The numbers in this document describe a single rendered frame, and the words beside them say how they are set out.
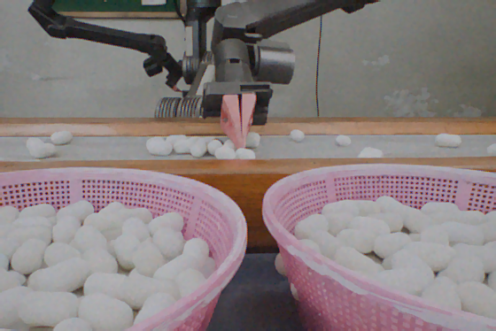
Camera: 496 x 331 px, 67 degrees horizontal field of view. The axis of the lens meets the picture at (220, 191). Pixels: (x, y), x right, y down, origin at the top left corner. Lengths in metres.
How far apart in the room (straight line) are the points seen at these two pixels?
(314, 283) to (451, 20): 2.87
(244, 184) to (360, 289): 0.21
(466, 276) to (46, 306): 0.24
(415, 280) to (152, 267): 0.15
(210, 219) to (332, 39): 2.51
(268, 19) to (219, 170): 0.40
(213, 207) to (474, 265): 0.17
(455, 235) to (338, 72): 2.45
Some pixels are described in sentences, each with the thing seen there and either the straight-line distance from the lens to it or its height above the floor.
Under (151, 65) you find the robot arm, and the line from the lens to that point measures 1.62.
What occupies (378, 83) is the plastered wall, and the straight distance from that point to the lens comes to 2.83.
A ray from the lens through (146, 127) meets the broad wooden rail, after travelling 0.73.
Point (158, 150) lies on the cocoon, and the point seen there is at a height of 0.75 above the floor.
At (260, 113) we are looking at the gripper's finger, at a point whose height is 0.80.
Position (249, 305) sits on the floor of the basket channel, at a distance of 0.31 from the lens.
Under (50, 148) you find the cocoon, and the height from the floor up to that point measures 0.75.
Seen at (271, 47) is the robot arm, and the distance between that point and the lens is 0.66.
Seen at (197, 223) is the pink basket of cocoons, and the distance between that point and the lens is 0.29.
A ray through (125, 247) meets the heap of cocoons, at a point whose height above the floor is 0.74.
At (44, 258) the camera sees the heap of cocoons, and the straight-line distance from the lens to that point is 0.27.
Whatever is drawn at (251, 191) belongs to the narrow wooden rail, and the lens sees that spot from 0.37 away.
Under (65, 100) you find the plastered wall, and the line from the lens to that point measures 2.87.
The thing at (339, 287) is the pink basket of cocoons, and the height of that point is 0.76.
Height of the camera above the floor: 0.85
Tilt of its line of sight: 17 degrees down
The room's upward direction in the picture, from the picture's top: straight up
